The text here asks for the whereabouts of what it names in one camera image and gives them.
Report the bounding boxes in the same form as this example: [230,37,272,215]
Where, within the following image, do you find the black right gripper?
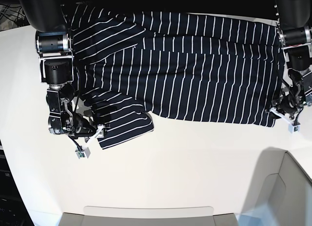
[46,83,95,138]

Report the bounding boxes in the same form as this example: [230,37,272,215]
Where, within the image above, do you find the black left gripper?
[272,69,307,120]

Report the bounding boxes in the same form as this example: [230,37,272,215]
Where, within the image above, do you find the navy white striped T-shirt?
[71,4,285,149]

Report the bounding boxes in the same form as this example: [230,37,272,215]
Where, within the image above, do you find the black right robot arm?
[19,0,97,139]

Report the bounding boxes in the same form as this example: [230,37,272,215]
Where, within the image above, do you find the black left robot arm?
[273,0,312,125]

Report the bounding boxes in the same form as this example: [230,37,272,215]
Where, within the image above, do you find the beige chair at right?
[237,148,312,226]

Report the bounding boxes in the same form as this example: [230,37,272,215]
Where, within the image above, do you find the beige chair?
[59,206,238,226]
[237,148,312,226]

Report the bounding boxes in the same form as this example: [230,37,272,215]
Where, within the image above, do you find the beige chair at bottom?
[59,206,238,226]

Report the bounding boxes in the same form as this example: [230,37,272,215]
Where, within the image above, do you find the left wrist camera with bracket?
[265,106,302,133]

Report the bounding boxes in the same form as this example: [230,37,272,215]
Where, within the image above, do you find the tangled black cables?
[0,0,30,32]

